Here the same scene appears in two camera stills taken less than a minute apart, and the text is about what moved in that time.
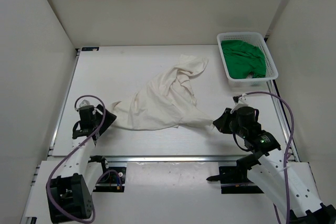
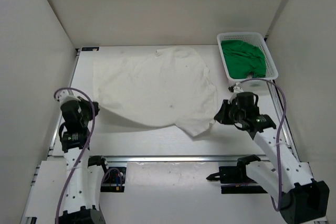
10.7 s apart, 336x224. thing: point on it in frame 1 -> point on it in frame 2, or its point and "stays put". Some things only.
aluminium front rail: (176, 158) stays put
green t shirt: (243, 59) stays put
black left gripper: (108, 119) -> (87, 104)
